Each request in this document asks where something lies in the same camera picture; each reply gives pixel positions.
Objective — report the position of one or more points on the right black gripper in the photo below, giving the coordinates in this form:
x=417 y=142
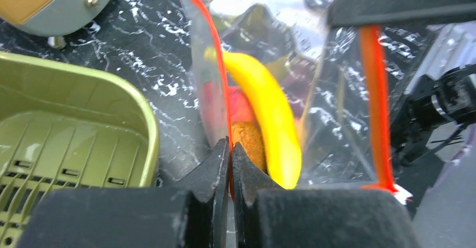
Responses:
x=431 y=104

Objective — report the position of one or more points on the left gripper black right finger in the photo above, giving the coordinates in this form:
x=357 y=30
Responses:
x=267 y=215

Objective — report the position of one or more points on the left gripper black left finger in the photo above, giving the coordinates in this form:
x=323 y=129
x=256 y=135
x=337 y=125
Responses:
x=190 y=213

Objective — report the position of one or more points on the yellow toy banana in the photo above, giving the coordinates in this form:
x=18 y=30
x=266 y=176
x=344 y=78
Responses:
x=273 y=113

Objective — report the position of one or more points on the brown toy kiwi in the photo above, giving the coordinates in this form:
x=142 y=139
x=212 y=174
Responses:
x=249 y=136

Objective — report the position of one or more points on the clear zip bag orange zipper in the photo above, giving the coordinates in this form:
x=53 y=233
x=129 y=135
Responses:
x=334 y=80

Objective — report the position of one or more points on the peach toy fruit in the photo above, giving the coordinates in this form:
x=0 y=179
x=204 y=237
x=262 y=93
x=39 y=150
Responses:
x=240 y=108

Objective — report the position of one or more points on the olive green plastic basket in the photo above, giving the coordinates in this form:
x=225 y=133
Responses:
x=68 y=126

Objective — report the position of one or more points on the white cylindrical drawer cabinet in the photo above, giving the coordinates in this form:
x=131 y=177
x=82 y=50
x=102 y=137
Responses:
x=52 y=19

